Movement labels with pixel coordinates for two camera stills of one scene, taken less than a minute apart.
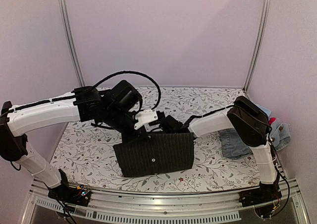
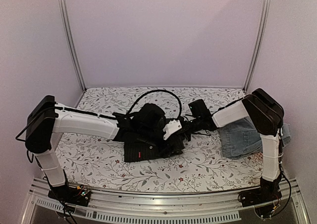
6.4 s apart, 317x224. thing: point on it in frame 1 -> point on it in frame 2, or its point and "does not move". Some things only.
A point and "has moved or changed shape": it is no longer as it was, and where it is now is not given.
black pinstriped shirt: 156,154 has moved or changed shape
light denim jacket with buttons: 281,137 does not move
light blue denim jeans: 233,146 does not move
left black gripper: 141,133 -> 166,149
